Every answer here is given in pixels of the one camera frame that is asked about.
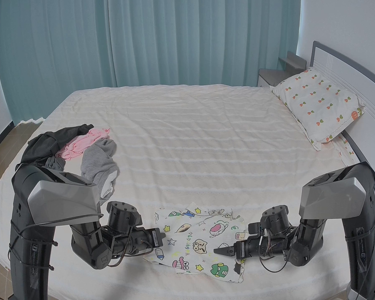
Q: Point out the white printed pillow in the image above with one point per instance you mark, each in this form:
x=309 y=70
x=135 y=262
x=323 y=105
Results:
x=318 y=105

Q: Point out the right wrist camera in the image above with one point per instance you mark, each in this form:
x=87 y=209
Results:
x=254 y=230

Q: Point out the black garment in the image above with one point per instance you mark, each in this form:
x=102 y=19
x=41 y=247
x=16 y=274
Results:
x=47 y=145

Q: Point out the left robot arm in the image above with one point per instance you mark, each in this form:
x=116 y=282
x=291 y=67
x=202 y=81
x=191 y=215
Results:
x=62 y=195

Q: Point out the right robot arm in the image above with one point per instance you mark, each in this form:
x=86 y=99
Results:
x=331 y=195

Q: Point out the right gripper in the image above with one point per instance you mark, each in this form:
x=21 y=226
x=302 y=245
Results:
x=250 y=248

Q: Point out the bed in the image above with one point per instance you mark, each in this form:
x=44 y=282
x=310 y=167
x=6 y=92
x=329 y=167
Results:
x=190 y=136

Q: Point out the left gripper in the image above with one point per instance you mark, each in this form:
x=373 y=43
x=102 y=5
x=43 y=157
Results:
x=147 y=239

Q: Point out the blue-green curtain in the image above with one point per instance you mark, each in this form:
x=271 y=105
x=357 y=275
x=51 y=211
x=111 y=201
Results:
x=143 y=33

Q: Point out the pink garment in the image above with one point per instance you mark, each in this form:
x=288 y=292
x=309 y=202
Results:
x=81 y=144

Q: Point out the grey garment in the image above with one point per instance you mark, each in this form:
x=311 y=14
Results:
x=98 y=161

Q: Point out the white printed pyjama top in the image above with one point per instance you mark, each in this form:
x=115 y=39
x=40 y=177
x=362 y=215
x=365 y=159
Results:
x=200 y=239

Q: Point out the grey bedside table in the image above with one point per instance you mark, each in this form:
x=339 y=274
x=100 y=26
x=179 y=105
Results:
x=278 y=73

